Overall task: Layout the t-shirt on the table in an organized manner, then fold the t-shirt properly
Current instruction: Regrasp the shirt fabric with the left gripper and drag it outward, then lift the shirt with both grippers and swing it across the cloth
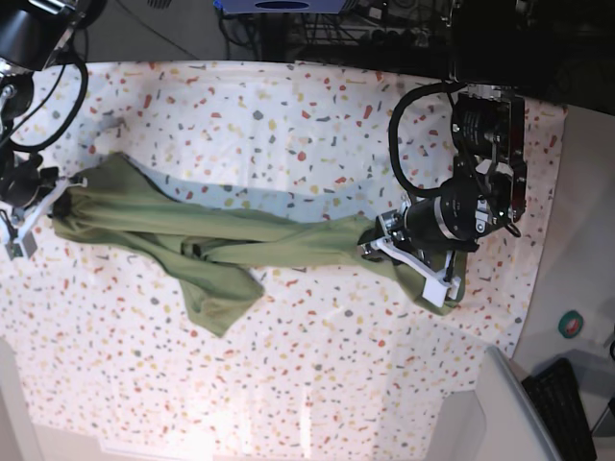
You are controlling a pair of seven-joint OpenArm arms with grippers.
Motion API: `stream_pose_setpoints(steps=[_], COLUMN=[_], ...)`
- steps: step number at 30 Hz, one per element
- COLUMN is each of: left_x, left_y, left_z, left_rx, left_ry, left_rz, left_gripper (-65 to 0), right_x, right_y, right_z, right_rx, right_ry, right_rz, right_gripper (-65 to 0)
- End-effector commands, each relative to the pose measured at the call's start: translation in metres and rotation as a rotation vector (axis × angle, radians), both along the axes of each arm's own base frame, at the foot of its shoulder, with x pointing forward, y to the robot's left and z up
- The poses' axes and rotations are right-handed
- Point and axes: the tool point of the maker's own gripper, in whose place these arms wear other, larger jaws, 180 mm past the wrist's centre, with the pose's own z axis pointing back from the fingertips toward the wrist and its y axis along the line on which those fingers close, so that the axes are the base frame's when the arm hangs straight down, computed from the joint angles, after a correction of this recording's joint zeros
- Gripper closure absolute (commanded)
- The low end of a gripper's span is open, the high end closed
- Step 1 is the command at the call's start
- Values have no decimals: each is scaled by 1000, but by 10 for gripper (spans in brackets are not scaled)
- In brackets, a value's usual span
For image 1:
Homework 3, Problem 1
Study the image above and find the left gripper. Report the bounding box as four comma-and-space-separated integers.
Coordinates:
358, 180, 522, 307

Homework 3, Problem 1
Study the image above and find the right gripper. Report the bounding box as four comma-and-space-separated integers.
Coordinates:
1, 153, 86, 259

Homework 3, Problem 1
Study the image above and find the green t-shirt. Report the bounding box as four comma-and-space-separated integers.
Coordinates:
52, 154, 463, 337

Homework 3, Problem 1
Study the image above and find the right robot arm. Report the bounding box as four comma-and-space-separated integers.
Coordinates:
1, 0, 107, 259

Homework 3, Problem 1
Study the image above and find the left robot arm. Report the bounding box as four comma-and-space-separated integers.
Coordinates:
358, 1, 614, 308

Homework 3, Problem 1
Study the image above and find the terrazzo pattern tablecloth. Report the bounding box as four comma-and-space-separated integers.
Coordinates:
1, 62, 567, 460

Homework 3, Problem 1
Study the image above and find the green tape roll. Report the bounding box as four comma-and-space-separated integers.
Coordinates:
557, 310, 584, 339

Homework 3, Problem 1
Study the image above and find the black keyboard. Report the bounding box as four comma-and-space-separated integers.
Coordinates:
522, 358, 598, 461

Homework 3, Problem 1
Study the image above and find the blue box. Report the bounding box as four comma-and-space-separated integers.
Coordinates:
213, 0, 357, 14

